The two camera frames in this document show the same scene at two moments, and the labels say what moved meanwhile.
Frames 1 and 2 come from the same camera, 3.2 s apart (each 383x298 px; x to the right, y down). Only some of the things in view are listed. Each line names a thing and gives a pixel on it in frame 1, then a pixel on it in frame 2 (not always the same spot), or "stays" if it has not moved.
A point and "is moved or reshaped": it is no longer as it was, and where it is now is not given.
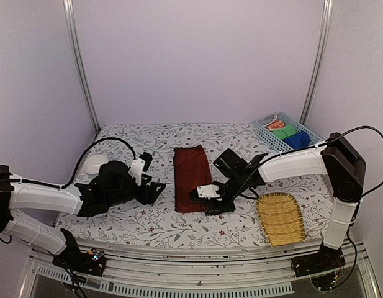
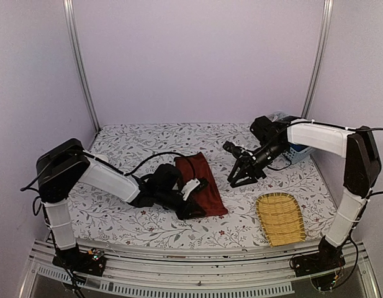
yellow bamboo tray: (282, 219) stays
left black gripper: (149, 192) → (187, 213)
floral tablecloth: (156, 224) stays
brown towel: (192, 169) is moved or reshaped
